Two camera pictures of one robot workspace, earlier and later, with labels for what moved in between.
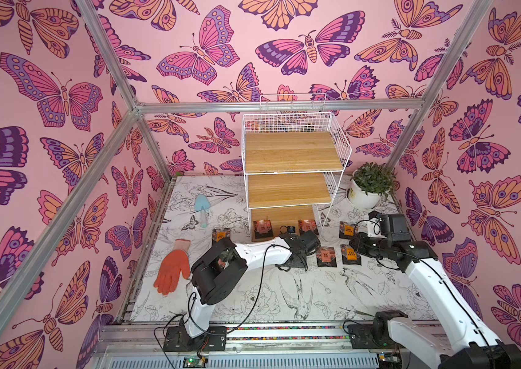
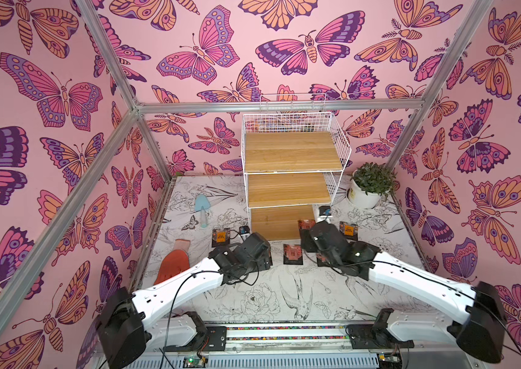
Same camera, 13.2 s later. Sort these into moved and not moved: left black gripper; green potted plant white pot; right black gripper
Moved: left black gripper; right black gripper
Not moved: green potted plant white pot
